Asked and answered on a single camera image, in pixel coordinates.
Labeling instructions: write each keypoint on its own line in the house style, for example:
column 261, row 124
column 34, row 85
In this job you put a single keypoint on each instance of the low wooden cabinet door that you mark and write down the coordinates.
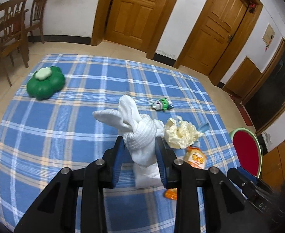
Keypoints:
column 244, row 77

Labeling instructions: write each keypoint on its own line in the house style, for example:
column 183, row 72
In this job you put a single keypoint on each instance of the blue plaid blanket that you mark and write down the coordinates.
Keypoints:
column 60, row 138

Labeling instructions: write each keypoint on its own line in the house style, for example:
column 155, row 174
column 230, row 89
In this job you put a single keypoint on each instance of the dark doorway with wooden frame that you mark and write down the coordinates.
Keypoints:
column 275, row 89

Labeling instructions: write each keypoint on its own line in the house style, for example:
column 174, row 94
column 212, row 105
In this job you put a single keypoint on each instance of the blue plastic scoop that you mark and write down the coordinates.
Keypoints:
column 203, row 127

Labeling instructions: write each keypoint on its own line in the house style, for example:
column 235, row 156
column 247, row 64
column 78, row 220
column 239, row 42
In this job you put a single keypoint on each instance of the red floor mat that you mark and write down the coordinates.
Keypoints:
column 241, row 109

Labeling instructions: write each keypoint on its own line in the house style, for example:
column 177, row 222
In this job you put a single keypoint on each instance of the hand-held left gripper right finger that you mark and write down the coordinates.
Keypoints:
column 162, row 165

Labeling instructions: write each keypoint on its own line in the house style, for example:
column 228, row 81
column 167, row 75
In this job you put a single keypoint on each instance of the small wooden cabinet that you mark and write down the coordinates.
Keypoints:
column 275, row 167

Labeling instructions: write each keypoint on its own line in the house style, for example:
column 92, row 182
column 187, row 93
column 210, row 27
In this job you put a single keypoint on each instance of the red stool with green rim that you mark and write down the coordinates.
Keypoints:
column 246, row 150

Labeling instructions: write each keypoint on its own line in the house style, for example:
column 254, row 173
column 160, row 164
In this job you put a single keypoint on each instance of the orange snack packet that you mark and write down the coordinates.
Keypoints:
column 195, row 160

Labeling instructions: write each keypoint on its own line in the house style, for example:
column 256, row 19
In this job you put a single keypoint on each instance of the beige wall panel box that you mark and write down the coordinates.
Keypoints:
column 268, row 35

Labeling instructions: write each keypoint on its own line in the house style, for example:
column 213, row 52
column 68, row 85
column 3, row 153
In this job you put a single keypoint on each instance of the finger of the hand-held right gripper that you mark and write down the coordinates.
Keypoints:
column 249, row 184

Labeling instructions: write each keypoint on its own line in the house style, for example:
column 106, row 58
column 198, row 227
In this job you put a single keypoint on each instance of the white knotted towel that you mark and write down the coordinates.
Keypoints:
column 140, row 138

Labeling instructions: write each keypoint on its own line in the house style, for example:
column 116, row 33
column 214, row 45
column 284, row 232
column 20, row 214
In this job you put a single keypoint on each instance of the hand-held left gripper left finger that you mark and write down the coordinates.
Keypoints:
column 118, row 160

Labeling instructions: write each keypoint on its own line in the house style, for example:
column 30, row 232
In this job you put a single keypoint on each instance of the red door ornament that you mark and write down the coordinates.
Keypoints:
column 252, row 8

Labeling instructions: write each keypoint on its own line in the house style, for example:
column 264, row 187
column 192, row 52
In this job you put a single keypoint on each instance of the small green toy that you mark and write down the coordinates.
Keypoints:
column 162, row 104

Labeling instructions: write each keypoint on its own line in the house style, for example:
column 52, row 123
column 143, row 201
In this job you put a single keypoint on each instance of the cream crumpled plastic bag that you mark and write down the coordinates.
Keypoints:
column 181, row 133

